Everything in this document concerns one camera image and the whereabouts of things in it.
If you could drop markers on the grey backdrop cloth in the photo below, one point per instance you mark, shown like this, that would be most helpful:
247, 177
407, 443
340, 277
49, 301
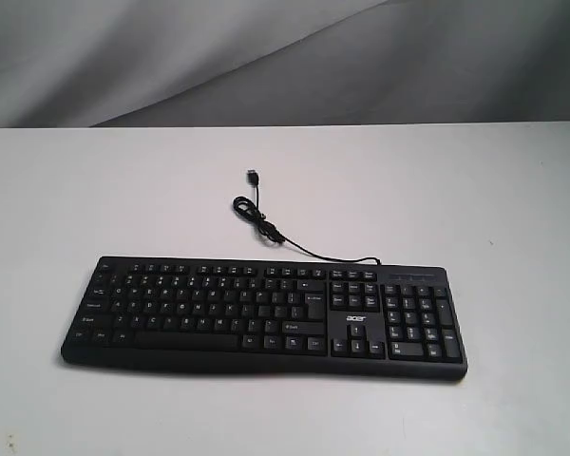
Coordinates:
239, 63

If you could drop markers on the black acer keyboard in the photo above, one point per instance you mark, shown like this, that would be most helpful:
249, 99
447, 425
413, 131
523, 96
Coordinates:
229, 316

